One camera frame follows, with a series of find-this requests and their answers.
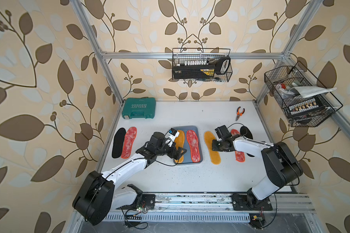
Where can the red insole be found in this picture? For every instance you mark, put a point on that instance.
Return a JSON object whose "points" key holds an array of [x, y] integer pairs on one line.
{"points": [[193, 142], [239, 156], [128, 142]]}

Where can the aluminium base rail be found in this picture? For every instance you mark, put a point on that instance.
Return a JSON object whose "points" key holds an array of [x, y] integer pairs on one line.
{"points": [[209, 207]]}

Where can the black insole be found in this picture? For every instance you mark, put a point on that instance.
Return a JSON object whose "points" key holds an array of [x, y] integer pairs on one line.
{"points": [[244, 131], [118, 143]]}

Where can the green plastic tool case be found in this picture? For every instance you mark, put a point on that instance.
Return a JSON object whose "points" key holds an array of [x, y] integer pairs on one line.
{"points": [[139, 108]]}

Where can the orange handled pliers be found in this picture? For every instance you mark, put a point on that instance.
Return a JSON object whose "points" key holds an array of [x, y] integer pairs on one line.
{"points": [[239, 113]]}

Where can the black wire basket back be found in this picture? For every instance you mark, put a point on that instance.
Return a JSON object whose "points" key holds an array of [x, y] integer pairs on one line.
{"points": [[201, 64]]}

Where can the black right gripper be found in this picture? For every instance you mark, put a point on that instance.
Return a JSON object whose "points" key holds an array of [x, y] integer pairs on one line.
{"points": [[214, 146]]}

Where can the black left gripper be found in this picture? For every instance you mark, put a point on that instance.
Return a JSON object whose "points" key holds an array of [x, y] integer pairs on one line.
{"points": [[175, 150]]}

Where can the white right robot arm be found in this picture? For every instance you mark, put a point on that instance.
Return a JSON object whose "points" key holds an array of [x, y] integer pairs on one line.
{"points": [[280, 164]]}

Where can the black insole right side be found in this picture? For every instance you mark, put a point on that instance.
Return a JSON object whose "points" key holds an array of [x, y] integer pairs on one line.
{"points": [[244, 131]]}

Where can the black wire basket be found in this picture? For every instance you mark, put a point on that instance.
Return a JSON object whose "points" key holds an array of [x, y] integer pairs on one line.
{"points": [[300, 112], [201, 64]]}

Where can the black insole left side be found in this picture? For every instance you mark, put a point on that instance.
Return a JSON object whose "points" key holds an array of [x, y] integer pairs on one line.
{"points": [[118, 143]]}

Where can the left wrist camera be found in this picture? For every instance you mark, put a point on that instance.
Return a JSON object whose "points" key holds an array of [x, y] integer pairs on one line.
{"points": [[170, 136]]}

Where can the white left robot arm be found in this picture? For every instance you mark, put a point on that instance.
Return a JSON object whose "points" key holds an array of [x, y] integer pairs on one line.
{"points": [[102, 192]]}

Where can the black wire basket right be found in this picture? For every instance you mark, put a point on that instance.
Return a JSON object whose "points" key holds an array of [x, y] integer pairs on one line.
{"points": [[300, 112]]}

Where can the white paper in basket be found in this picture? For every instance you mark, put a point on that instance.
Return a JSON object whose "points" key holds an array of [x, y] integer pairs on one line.
{"points": [[310, 91]]}

